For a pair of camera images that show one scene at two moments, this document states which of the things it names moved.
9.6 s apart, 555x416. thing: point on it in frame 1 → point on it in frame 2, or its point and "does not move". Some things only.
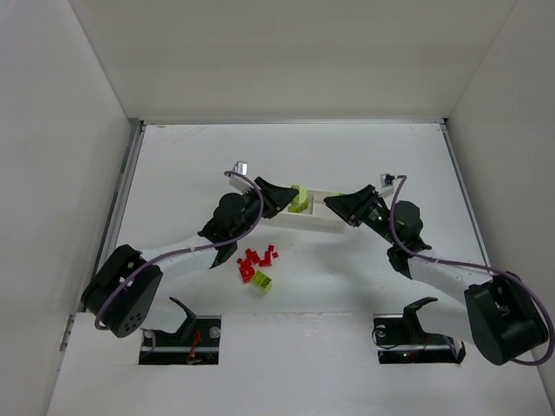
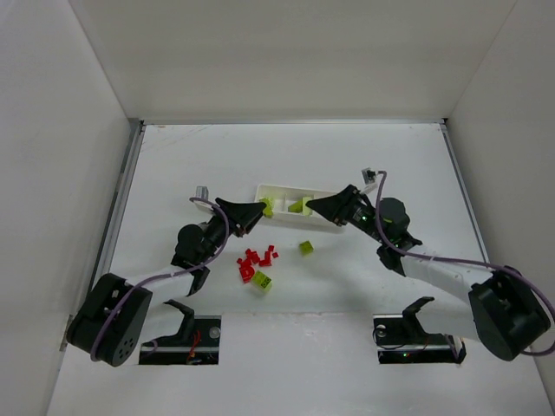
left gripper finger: (278, 196) → (241, 215)
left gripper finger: (277, 199) → (240, 230)
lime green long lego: (262, 282) does not move
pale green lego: (300, 201) → (306, 210)
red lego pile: (247, 267) does not move
